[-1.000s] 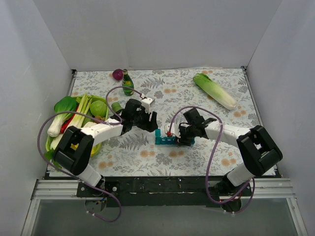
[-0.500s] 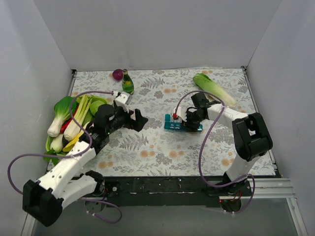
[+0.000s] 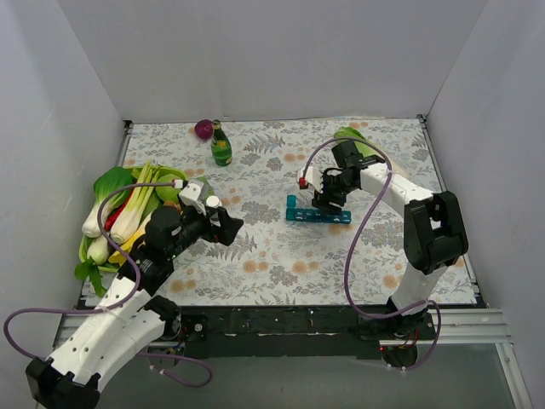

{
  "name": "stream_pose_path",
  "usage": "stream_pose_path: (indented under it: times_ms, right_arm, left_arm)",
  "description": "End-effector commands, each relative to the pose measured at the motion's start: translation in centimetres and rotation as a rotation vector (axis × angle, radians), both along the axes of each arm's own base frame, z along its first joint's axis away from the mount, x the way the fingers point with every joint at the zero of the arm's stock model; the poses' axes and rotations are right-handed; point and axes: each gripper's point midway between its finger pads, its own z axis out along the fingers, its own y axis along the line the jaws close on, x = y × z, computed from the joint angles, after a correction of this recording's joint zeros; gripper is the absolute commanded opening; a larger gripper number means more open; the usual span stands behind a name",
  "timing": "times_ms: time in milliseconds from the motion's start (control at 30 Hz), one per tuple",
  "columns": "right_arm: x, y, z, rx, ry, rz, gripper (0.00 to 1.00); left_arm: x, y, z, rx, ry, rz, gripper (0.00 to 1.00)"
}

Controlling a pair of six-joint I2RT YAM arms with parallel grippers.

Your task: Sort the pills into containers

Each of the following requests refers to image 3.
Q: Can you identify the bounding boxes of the teal weekly pill organizer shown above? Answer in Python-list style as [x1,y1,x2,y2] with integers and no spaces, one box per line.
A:
[285,195,352,225]

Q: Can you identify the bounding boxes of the white pill bottle blue label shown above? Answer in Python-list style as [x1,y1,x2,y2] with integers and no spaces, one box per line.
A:
[205,195,222,234]

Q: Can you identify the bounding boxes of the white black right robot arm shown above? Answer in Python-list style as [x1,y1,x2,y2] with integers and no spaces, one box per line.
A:
[298,137,468,337]

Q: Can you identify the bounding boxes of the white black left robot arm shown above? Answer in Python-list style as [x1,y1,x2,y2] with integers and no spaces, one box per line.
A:
[26,206,244,408]

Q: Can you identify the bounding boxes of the brown mushroom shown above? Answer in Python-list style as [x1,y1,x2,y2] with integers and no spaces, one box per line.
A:
[163,200,181,211]

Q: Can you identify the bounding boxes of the celery stalk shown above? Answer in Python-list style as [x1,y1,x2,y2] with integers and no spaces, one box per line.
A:
[110,161,158,245]

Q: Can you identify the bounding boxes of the napa cabbage on table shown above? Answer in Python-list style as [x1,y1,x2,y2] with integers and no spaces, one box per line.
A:
[334,126,410,179]

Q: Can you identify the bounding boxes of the green cylindrical bottle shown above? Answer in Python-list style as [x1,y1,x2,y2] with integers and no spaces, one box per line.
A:
[193,176,215,198]

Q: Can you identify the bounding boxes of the floral patterned table mat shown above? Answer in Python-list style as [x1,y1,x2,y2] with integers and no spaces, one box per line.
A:
[81,118,478,307]

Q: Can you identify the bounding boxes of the round green cabbage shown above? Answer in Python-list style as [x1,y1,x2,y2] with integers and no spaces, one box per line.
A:
[155,173,186,202]

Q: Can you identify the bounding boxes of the yellow white cabbage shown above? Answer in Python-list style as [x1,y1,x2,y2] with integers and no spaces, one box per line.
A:
[107,213,152,266]

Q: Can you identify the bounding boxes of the red chili pepper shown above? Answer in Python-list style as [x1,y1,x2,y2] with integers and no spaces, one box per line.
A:
[104,188,134,232]

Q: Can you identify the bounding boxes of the small bok choy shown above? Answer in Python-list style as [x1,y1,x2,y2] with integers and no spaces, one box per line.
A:
[87,235,110,265]

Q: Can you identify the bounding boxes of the green glass bottle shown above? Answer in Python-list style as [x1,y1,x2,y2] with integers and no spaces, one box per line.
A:
[211,119,232,166]

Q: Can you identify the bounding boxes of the green plastic tray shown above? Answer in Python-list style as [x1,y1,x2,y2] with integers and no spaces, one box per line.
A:
[79,163,187,274]

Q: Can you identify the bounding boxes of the purple onion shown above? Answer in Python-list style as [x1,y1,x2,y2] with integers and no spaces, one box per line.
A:
[194,119,214,141]

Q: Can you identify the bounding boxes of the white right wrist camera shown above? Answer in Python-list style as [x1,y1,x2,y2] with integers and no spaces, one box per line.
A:
[296,165,323,193]

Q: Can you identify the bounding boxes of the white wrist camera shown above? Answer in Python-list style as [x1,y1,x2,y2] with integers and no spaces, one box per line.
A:
[296,165,323,193]
[178,180,207,215]

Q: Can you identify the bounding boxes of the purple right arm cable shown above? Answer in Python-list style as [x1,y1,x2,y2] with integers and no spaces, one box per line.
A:
[300,138,442,371]

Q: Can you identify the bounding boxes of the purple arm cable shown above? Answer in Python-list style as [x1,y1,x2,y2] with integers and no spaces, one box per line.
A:
[3,181,213,388]
[300,138,442,371]

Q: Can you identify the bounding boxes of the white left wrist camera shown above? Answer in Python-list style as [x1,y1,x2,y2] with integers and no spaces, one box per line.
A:
[178,180,207,215]

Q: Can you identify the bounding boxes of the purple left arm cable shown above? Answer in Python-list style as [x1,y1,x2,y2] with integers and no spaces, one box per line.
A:
[3,181,213,388]

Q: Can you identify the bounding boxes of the black table front rail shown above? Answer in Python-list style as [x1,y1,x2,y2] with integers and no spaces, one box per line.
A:
[180,305,435,360]

